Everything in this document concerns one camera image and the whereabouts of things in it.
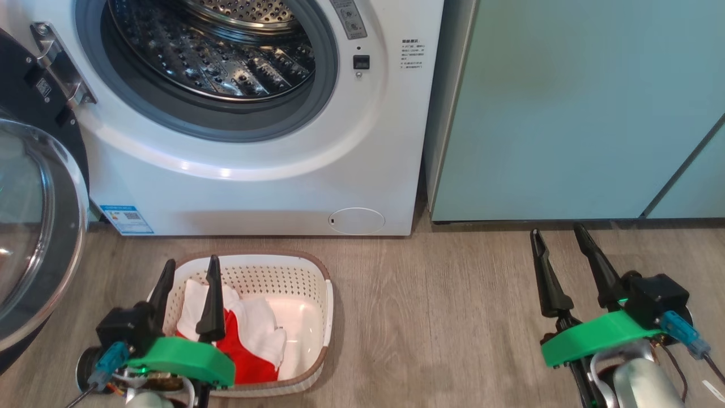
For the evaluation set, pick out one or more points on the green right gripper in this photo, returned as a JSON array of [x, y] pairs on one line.
[[595, 337]]

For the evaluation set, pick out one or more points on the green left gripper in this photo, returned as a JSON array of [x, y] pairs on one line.
[[181, 360]]

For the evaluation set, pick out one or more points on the washing machine glass door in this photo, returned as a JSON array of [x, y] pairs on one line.
[[28, 226]]

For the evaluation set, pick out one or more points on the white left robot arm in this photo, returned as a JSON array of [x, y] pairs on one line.
[[150, 401]]

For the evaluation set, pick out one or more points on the white front-load washing machine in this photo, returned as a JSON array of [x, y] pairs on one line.
[[255, 187]]

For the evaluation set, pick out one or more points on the stainless steel washer drum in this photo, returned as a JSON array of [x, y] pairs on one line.
[[226, 51]]

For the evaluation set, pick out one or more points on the metal door hinge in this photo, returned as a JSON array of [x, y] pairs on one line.
[[59, 62]]

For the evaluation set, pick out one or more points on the black door latch slot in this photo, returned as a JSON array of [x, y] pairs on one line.
[[361, 62]]

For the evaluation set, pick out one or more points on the blue left wrist plug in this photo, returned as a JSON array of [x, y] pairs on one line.
[[110, 362]]

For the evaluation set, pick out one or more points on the blue wrist plug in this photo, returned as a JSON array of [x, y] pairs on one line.
[[682, 331], [110, 362]]

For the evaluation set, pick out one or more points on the blue energy label sticker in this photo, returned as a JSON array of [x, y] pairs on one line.
[[127, 220]]

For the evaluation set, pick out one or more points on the blue right wrist plug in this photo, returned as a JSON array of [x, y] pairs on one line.
[[682, 331]]

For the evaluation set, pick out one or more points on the cream perforated laundry basket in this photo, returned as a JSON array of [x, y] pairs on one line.
[[306, 340]]

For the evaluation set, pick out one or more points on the light teal cabinet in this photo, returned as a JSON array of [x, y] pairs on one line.
[[566, 113]]

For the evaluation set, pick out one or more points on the round white filter cover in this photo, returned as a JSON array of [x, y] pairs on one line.
[[357, 221]]

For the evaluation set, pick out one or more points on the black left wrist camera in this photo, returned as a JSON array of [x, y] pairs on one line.
[[124, 328]]

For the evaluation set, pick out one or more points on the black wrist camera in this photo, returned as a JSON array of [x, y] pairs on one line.
[[124, 328], [657, 297]]

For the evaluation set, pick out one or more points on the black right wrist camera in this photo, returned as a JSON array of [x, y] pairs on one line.
[[657, 297]]

